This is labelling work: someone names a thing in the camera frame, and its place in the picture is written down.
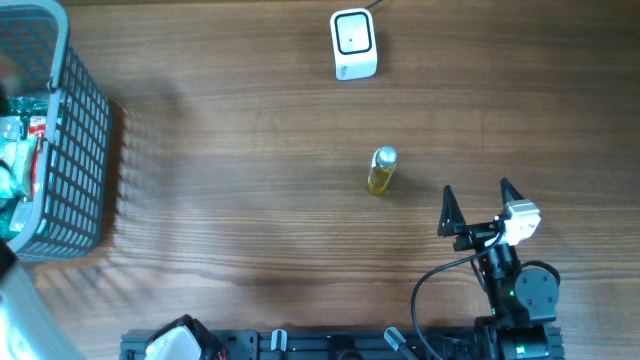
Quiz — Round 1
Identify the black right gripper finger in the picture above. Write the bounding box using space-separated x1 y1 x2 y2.
500 178 524 204
437 185 466 237

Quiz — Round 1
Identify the yellow dish soap bottle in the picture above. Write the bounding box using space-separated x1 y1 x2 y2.
367 146 398 196

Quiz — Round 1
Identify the teal wet wipes pack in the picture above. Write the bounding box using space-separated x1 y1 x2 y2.
1 138 37 199

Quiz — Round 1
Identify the red white tissue box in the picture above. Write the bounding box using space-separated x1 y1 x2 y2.
28 115 47 195

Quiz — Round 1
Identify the green gloves package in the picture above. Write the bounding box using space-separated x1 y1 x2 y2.
1 97 48 242

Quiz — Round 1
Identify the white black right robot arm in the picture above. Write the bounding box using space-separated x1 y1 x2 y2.
437 178 562 359

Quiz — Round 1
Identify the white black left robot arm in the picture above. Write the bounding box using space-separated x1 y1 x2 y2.
1 243 226 360

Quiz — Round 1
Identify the white barcode scanner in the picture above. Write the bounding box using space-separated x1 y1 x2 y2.
329 8 378 81

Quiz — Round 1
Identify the dark grey plastic shopping basket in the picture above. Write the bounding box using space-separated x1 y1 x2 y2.
1 0 112 262

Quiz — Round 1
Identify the black right camera cable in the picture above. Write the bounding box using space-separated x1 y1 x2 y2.
410 229 506 360

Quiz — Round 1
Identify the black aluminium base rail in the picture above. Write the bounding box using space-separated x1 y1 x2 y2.
118 327 566 360

